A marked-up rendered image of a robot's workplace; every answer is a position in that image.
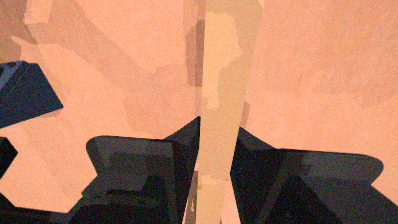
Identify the long tan wooden rail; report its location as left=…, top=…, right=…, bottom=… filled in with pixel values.
left=196, top=0, right=264, bottom=224

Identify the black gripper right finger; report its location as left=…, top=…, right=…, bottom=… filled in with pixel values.
left=230, top=126, right=384, bottom=224

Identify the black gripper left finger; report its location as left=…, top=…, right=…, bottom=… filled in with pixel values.
left=86, top=116, right=201, bottom=224

